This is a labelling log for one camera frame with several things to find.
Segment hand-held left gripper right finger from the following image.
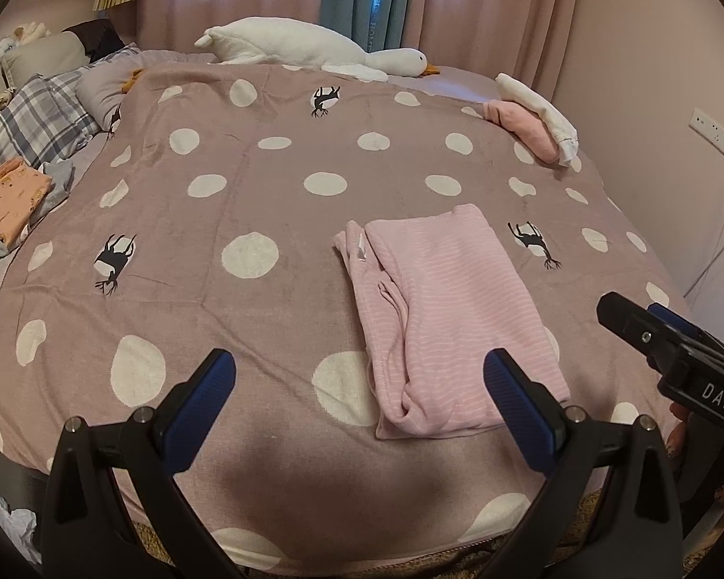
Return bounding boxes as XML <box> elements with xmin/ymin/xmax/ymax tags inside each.
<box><xmin>479</xmin><ymin>348</ymin><xmax>684</xmax><ymax>579</ymax></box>

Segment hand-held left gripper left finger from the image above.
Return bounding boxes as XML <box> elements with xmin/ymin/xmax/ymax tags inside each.
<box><xmin>39</xmin><ymin>348</ymin><xmax>242</xmax><ymax>579</ymax></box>

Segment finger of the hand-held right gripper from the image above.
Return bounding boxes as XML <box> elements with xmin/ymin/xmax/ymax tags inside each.
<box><xmin>597</xmin><ymin>292</ymin><xmax>685</xmax><ymax>376</ymax></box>
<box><xmin>647</xmin><ymin>303</ymin><xmax>724</xmax><ymax>369</ymax></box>

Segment pink striped top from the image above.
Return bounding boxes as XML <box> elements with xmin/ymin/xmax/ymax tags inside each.
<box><xmin>332</xmin><ymin>204</ymin><xmax>571</xmax><ymax>440</ymax></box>

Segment person's right hand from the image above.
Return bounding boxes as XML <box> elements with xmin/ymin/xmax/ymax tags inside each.
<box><xmin>665</xmin><ymin>401</ymin><xmax>694</xmax><ymax>460</ymax></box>

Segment crumpled white tissue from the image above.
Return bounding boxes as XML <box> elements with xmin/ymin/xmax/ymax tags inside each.
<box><xmin>0</xmin><ymin>495</ymin><xmax>40</xmax><ymax>565</ymax></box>

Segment folded pink garment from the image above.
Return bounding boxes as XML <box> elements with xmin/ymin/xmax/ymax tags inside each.
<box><xmin>483</xmin><ymin>99</ymin><xmax>561</xmax><ymax>164</ymax></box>

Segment polka dot blanket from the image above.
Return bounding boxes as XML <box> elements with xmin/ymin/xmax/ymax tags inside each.
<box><xmin>0</xmin><ymin>63</ymin><xmax>689</xmax><ymax>577</ymax></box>

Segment folded white garment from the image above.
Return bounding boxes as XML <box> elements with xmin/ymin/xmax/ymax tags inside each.
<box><xmin>496</xmin><ymin>73</ymin><xmax>579</xmax><ymax>170</ymax></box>

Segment grey garment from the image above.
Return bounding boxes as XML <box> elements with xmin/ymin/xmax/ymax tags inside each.
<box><xmin>0</xmin><ymin>160</ymin><xmax>76</xmax><ymax>260</ymax></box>

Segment folded orange garment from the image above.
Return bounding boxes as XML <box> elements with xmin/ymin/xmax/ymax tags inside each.
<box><xmin>0</xmin><ymin>158</ymin><xmax>52</xmax><ymax>242</ymax></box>

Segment plaid pillow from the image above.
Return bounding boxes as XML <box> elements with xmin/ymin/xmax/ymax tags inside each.
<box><xmin>0</xmin><ymin>66</ymin><xmax>106</xmax><ymax>170</ymax></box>

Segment lilac pillow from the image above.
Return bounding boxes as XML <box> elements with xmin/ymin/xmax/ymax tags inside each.
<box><xmin>75</xmin><ymin>51</ymin><xmax>215</xmax><ymax>134</ymax></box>

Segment white goose plush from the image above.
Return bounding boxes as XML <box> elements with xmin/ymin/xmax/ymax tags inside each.
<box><xmin>194</xmin><ymin>17</ymin><xmax>443</xmax><ymax>82</ymax></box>

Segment dark brown pillow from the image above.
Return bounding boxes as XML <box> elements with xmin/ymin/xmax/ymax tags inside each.
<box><xmin>63</xmin><ymin>21</ymin><xmax>127</xmax><ymax>64</ymax></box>

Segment plush toys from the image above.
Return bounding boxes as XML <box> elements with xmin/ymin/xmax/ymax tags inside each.
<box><xmin>0</xmin><ymin>21</ymin><xmax>52</xmax><ymax>67</ymax></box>

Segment white cable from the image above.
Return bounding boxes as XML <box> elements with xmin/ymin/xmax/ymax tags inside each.
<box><xmin>684</xmin><ymin>157</ymin><xmax>724</xmax><ymax>303</ymax></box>

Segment white wall socket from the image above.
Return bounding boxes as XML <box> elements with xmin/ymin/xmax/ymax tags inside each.
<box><xmin>689</xmin><ymin>107</ymin><xmax>724</xmax><ymax>179</ymax></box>

